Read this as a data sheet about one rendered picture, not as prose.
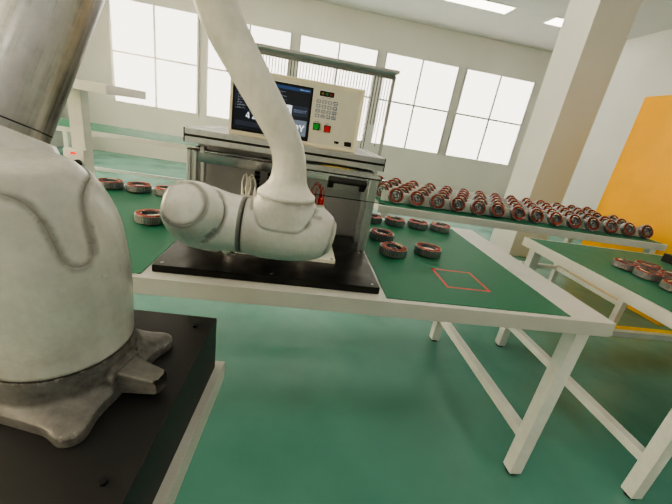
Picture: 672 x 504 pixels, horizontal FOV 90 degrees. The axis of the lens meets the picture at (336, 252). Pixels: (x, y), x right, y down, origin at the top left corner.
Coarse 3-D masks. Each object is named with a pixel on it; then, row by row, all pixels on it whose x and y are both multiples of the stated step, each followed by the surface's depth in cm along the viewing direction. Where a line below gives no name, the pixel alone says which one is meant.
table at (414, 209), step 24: (408, 192) 252; (480, 192) 291; (384, 216) 234; (432, 216) 233; (456, 216) 235; (480, 216) 246; (528, 216) 253; (552, 216) 253; (576, 216) 256; (600, 216) 277; (600, 240) 252; (624, 240) 253; (648, 240) 263
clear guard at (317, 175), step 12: (312, 168) 101; (324, 168) 106; (336, 168) 111; (360, 168) 123; (312, 180) 96; (324, 180) 97; (372, 180) 100; (384, 180) 101; (312, 192) 94; (324, 192) 95; (336, 192) 96; (348, 192) 96; (360, 192) 97; (372, 192) 98; (384, 192) 99; (384, 204) 97
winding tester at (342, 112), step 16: (288, 80) 109; (304, 80) 109; (320, 96) 111; (336, 96) 112; (352, 96) 112; (320, 112) 113; (336, 112) 114; (352, 112) 114; (240, 128) 113; (320, 128) 115; (336, 128) 115; (352, 128) 116; (304, 144) 116; (320, 144) 117; (336, 144) 117; (352, 144) 118
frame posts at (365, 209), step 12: (192, 156) 111; (192, 168) 113; (204, 168) 122; (192, 180) 113; (204, 180) 124; (360, 204) 132; (372, 204) 122; (360, 216) 133; (360, 228) 127; (360, 240) 126
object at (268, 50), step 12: (264, 48) 388; (276, 48) 382; (288, 60) 409; (300, 60) 409; (312, 60) 410; (324, 60) 400; (336, 60) 392; (312, 72) 416; (324, 72) 417; (360, 72) 419; (372, 72) 421; (384, 72) 412; (396, 72) 402; (372, 96) 432; (384, 108) 438; (384, 120) 444; (384, 132) 448; (360, 144) 452
